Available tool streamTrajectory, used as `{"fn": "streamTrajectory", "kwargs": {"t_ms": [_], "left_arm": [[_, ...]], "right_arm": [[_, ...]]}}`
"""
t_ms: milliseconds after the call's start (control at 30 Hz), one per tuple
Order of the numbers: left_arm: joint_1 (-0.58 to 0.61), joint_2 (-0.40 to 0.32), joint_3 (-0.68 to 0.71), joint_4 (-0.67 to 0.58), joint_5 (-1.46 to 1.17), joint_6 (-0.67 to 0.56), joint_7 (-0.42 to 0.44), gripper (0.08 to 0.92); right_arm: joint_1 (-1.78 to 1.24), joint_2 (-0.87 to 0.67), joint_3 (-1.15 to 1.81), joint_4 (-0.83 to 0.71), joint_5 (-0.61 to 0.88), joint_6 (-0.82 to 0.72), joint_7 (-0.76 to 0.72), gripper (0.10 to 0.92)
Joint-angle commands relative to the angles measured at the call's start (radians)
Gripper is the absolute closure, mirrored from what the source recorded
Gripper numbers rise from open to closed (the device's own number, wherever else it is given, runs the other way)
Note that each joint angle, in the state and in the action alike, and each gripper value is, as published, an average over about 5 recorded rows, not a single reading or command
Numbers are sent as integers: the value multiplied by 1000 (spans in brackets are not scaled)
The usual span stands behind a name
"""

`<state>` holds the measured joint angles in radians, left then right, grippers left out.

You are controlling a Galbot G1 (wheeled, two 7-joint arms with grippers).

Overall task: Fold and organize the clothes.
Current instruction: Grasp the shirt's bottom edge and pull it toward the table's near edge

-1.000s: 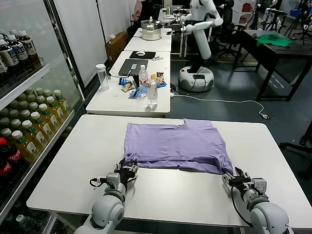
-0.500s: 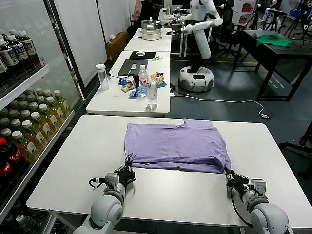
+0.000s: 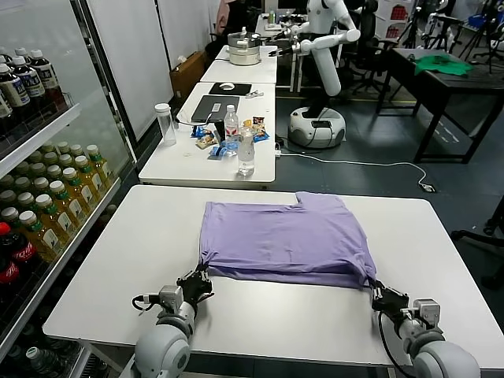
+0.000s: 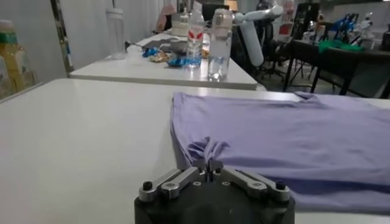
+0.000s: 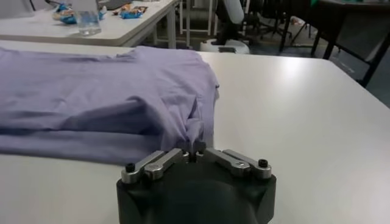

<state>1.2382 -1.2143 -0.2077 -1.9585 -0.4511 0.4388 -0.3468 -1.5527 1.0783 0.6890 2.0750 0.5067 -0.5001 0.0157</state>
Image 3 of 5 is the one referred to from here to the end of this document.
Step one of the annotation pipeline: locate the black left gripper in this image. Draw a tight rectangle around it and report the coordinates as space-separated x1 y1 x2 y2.
176 264 216 304

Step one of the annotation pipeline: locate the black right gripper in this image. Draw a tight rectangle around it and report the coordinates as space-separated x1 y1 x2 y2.
369 278 410 316

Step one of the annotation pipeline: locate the purple T-shirt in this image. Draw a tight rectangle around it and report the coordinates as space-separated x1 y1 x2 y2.
198 191 378 291

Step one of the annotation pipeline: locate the large white desk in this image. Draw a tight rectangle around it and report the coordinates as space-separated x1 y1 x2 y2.
138 81 277 186

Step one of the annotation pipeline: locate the clear plastic water bottle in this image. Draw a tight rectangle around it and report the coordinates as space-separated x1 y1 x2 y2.
236 126 256 177

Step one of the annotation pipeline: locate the clear cylinder white lid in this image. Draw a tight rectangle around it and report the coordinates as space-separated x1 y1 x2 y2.
154 103 177 147

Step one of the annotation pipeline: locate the black laptop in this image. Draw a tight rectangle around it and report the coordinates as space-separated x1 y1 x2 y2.
191 94 240 124

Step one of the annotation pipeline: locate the cola bottle red cap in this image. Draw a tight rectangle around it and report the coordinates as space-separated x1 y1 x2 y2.
0 222 39 276
0 254 20 285

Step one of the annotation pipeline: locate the clear bottle white cap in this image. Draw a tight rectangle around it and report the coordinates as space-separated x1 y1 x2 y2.
25 346 60 378

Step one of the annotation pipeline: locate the black mouse pad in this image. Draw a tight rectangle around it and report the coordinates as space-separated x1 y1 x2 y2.
208 82 253 96

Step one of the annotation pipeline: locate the brown cardboard box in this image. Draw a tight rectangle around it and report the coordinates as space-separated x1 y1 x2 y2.
169 50 208 99

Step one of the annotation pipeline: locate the glass door beverage cabinet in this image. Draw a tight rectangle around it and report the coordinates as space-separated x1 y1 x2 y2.
0 0 139 378

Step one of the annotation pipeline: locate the small white desk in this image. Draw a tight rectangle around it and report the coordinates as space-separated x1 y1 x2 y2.
199 45 279 85

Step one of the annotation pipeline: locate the black table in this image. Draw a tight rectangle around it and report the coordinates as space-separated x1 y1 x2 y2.
387 46 504 165

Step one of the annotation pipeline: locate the white partition panel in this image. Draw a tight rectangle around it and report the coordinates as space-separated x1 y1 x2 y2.
86 0 174 143

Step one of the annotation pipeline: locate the metal steamer pot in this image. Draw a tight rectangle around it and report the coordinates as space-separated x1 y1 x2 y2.
227 27 261 67

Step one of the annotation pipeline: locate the white humanoid robot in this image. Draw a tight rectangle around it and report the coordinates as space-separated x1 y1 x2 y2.
269 0 361 150

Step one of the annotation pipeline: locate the green cloth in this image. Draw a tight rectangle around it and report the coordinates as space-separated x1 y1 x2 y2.
415 54 473 78

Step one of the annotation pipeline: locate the black office chair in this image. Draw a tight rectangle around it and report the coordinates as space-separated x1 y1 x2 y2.
346 0 391 95

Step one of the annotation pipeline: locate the cluttered white desk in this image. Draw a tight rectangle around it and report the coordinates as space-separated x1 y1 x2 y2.
255 11 312 39

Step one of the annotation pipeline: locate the blue plastic bin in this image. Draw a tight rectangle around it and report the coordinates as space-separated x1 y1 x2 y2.
464 13 501 31

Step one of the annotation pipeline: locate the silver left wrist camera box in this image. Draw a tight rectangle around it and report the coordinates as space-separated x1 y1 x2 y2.
147 285 184 312

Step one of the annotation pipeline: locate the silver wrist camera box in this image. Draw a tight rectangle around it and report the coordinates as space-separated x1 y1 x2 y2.
147 285 184 312
411 298 440 328

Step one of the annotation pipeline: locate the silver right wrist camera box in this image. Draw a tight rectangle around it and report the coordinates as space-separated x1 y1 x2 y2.
411 298 440 328

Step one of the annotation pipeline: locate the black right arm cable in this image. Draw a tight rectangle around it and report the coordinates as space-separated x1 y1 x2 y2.
377 310 413 378

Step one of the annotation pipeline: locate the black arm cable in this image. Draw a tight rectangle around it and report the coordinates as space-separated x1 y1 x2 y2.
377 310 413 378
132 294 158 312

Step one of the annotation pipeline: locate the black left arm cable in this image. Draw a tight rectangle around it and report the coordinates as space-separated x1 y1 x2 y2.
132 294 158 312

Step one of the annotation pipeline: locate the white floor cable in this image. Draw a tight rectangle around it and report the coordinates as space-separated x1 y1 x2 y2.
281 151 437 194

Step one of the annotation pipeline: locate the black camera tripod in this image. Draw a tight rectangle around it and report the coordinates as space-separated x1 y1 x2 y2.
464 0 504 74

